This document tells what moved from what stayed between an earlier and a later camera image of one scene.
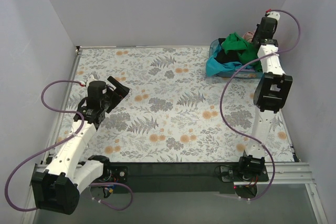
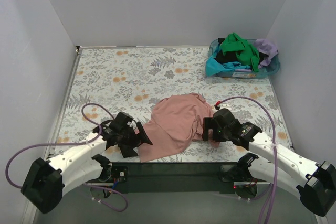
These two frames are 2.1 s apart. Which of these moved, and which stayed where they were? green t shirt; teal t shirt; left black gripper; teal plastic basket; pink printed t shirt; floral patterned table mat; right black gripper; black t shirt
Moved: left black gripper; right black gripper; pink printed t shirt
Stayed: floral patterned table mat; teal t shirt; black t shirt; green t shirt; teal plastic basket
